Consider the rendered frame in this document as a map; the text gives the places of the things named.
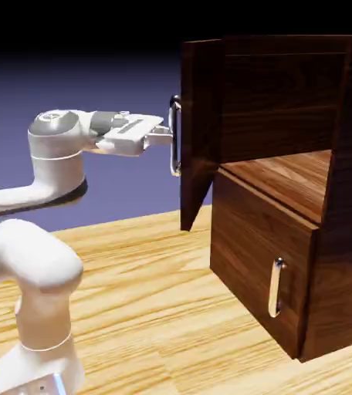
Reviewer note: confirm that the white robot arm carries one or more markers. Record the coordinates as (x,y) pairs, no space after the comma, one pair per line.
(55,145)

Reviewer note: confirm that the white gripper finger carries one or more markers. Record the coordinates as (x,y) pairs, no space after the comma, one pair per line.
(160,139)
(161,130)

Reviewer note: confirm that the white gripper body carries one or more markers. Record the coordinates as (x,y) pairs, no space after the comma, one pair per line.
(129,133)

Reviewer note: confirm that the dark wood cabinet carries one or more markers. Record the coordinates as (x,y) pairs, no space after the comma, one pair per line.
(327,197)

